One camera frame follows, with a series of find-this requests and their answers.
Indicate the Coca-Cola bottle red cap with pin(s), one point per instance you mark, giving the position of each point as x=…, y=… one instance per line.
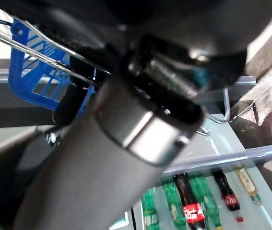
x=229, y=198
x=191, y=210

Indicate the blue plastic shopping basket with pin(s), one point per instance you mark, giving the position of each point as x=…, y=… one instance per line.
x=18, y=76

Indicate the yellow tea bottle green cap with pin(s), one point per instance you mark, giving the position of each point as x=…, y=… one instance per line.
x=247, y=182

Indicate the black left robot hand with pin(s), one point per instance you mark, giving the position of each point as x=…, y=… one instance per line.
x=90, y=179

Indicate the clear plastic price rail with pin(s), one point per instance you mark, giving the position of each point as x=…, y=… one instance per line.
x=222, y=158

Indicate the green soda bottle yellow cap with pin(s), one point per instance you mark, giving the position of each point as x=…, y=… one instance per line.
x=150, y=210
x=211, y=206
x=173, y=203

